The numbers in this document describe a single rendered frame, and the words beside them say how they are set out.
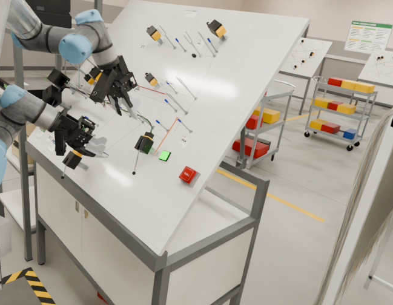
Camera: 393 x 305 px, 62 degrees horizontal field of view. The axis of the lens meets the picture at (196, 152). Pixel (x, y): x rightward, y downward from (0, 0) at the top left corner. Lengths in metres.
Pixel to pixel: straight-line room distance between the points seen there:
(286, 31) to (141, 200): 0.85
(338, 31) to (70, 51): 11.93
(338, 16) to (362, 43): 1.23
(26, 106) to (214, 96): 0.66
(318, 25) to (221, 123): 11.77
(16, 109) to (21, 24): 0.24
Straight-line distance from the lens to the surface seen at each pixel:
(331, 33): 12.71
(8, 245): 0.93
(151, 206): 1.23
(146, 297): 1.38
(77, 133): 1.08
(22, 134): 2.10
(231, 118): 1.22
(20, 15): 0.96
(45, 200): 2.08
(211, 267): 1.48
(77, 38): 0.98
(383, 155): 1.08
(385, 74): 9.99
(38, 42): 1.04
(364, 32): 12.37
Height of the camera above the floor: 1.60
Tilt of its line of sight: 21 degrees down
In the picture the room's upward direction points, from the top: 9 degrees clockwise
